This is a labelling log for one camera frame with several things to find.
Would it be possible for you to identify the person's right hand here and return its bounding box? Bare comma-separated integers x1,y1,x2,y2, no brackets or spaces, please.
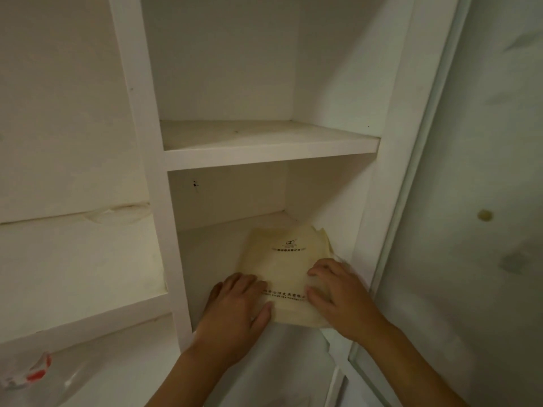
305,258,393,346

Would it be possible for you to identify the person's left hand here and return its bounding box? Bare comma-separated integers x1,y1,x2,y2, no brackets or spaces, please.
192,273,272,366

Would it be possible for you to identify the beige cloth bag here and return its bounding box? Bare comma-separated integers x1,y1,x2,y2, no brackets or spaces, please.
239,223,345,329

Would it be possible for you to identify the person's right forearm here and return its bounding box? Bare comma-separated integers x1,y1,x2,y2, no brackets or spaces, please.
360,322,468,407

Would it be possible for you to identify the person's left forearm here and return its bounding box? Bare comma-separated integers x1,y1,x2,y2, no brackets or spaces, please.
145,335,239,407

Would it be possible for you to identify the white shelf board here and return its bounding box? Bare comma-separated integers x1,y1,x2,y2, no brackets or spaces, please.
160,119,382,172

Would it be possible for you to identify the white wooden shelf cabinet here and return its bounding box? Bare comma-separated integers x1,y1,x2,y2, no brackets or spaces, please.
0,0,462,407

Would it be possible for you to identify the frosted sliding cabinet door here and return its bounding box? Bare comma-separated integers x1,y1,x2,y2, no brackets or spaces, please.
348,0,543,407

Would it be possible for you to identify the clear plastic bag red print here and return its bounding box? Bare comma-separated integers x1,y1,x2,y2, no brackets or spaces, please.
0,347,109,407

